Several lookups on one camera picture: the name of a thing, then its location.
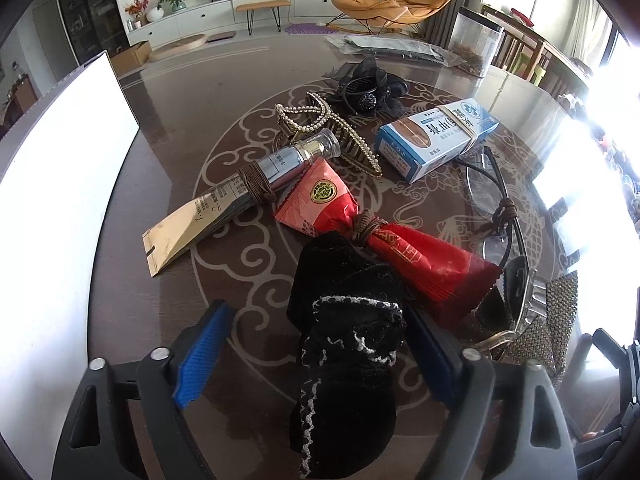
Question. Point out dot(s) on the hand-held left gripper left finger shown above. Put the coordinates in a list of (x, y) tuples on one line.
[(202, 355)]

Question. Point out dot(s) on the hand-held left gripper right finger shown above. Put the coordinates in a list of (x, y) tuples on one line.
[(435, 355)]

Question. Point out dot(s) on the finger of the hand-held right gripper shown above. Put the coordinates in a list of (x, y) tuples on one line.
[(607, 342)]

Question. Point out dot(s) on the rhinestone bow hair clip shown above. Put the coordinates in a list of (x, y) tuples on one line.
[(550, 330)]

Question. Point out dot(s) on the silver gold cosmetic tube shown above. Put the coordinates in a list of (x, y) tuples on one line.
[(280, 167)]

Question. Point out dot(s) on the red snack packet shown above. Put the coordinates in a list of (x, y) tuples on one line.
[(430, 270)]

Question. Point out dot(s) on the blue and white carton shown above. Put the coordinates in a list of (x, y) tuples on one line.
[(435, 145)]

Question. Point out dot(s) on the pearl gold hair claw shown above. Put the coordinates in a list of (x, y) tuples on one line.
[(350, 142)]

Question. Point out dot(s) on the dark patterned wooden desk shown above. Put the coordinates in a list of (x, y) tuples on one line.
[(165, 125)]

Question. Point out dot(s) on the black bow hair clip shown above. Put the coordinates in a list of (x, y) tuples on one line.
[(380, 92)]

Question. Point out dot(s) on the cardboard box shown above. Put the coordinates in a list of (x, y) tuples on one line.
[(131, 56)]

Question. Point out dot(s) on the round beige floor cushion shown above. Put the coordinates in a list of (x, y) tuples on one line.
[(177, 47)]

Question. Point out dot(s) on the flat black plastic-wrapped package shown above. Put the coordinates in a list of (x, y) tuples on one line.
[(390, 47)]

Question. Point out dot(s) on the small wooden side cabinet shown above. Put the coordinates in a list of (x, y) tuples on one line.
[(22, 100)]

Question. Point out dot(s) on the clear plastic jar black lid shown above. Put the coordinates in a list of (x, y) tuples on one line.
[(472, 45)]

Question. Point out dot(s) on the white curtain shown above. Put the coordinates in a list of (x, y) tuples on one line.
[(587, 25)]

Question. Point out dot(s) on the wooden chair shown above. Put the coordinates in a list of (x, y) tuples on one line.
[(510, 35)]

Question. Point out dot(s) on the purple floor mat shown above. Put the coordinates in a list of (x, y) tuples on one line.
[(305, 29)]

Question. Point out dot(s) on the white television cabinet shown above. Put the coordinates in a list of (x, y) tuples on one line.
[(210, 12)]

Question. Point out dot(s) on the white round vase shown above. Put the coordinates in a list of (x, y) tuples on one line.
[(155, 13)]

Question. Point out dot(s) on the red flower arrangement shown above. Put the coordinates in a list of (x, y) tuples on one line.
[(137, 7)]

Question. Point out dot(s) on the orange seat bench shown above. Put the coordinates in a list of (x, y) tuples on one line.
[(262, 5)]

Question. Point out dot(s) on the orange lounge chair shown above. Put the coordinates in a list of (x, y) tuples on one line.
[(370, 2)]

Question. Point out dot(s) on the dark display cabinet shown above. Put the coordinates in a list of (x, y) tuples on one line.
[(92, 10)]

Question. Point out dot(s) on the black frame glasses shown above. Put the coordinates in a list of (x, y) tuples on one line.
[(500, 180)]

